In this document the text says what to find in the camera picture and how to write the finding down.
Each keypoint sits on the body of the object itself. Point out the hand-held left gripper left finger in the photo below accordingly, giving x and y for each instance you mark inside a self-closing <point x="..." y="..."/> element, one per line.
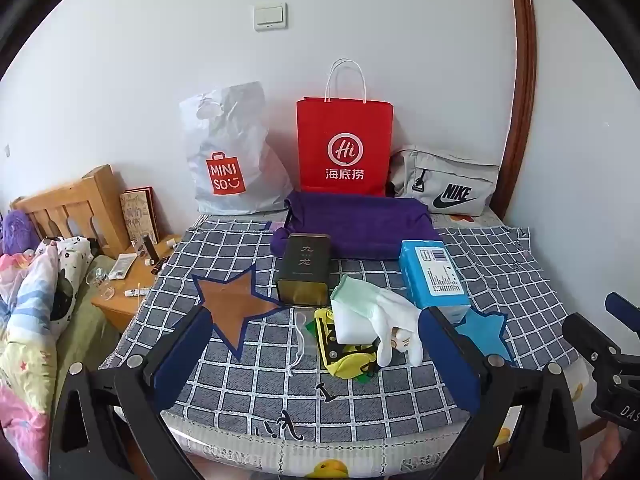
<point x="185" y="355"/>

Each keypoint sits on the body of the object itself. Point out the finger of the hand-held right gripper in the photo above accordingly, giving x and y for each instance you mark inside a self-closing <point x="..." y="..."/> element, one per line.
<point x="587" y="332"/>
<point x="622" y="307"/>

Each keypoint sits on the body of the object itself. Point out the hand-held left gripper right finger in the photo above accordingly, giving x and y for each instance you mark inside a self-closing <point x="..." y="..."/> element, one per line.
<point x="450" y="355"/>

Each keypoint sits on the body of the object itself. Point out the white cloth glove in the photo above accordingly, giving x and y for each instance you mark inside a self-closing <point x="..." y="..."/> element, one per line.
<point x="395" y="320"/>

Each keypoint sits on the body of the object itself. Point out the white box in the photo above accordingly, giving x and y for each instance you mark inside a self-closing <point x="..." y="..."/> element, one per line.
<point x="350" y="331"/>

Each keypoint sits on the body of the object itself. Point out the light green tissue pack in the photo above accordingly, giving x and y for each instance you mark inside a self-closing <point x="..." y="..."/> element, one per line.
<point x="357" y="294"/>

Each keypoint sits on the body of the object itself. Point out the purple fleece storage tray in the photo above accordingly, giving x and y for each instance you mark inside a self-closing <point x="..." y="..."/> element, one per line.
<point x="370" y="225"/>

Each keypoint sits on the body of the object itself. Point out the wooden nightstand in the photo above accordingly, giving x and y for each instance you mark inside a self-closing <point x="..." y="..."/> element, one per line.
<point x="125" y="310"/>

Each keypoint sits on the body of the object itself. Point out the small white tube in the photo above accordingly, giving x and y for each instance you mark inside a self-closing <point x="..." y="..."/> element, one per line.
<point x="136" y="291"/>

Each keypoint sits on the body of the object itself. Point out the blue tissue box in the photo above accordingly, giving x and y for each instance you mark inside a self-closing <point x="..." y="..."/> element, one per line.
<point x="432" y="275"/>

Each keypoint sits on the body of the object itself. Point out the small black bottle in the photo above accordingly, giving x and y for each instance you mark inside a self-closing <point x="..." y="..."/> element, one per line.
<point x="149" y="252"/>

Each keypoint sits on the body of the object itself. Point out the white sachet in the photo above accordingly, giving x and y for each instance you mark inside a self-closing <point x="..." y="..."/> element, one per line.
<point x="121" y="266"/>

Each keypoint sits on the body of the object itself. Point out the clear glasses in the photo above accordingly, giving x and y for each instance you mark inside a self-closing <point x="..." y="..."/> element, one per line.
<point x="100" y="285"/>

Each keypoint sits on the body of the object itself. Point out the black and white spotted cloth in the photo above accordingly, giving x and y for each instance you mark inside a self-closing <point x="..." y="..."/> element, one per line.
<point x="70" y="270"/>

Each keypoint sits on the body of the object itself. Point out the dark green tin box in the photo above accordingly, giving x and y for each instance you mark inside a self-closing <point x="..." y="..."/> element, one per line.
<point x="302" y="270"/>

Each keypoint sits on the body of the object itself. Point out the brown patterned book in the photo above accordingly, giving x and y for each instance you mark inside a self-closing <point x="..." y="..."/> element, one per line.
<point x="140" y="215"/>

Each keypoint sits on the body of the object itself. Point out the colourful printed quilt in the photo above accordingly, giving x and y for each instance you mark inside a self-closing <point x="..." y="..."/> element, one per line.
<point x="25" y="340"/>

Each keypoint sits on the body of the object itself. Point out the grey waist bag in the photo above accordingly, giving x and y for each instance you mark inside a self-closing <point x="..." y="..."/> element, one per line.
<point x="445" y="180"/>

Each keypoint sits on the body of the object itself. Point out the wooden headboard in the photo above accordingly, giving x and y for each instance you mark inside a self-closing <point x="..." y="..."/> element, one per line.
<point x="70" y="205"/>

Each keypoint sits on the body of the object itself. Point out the white plastic shopping bag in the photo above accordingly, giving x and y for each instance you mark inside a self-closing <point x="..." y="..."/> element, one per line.
<point x="230" y="160"/>

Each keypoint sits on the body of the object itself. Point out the purple plush toy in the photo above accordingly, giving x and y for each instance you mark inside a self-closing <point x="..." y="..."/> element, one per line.
<point x="17" y="232"/>

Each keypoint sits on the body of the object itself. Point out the red paper bag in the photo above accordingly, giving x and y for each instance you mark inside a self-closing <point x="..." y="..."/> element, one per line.
<point x="345" y="130"/>

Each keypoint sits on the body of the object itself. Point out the brown wooden door frame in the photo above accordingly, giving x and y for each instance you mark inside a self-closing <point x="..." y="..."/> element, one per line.
<point x="520" y="110"/>

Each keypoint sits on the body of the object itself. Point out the white wall light switch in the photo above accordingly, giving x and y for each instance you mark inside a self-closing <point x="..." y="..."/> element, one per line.
<point x="270" y="16"/>

